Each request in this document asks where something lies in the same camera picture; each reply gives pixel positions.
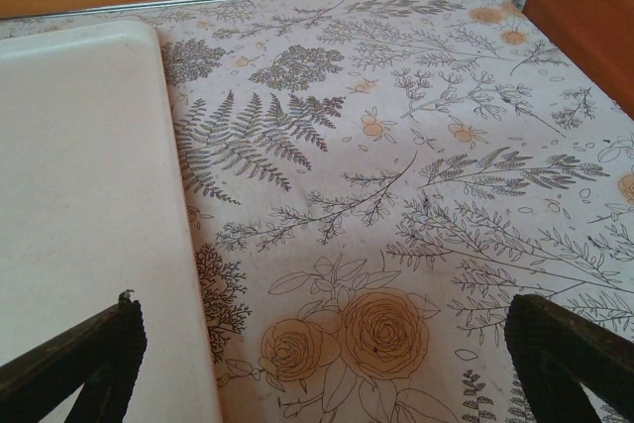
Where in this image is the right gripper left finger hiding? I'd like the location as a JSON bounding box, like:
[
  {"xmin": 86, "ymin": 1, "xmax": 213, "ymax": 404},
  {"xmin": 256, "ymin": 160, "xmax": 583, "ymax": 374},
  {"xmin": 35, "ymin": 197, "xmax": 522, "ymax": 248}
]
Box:
[{"xmin": 0, "ymin": 288, "xmax": 149, "ymax": 423}]

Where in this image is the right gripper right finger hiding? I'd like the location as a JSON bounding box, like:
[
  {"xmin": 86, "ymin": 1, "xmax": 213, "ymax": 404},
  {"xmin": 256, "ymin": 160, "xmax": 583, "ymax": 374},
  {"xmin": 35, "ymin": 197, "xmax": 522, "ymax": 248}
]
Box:
[{"xmin": 503, "ymin": 292, "xmax": 634, "ymax": 423}]

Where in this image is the beige plastic tray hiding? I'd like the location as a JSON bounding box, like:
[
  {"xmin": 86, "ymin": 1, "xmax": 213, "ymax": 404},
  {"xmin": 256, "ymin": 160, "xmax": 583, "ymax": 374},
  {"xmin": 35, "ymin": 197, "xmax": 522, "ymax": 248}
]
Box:
[{"xmin": 0, "ymin": 20, "xmax": 223, "ymax": 423}]

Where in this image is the floral patterned tablecloth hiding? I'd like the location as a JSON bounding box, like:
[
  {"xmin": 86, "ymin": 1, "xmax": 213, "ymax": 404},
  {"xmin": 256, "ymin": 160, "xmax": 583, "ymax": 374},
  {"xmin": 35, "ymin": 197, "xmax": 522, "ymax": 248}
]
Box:
[{"xmin": 0, "ymin": 0, "xmax": 634, "ymax": 423}]

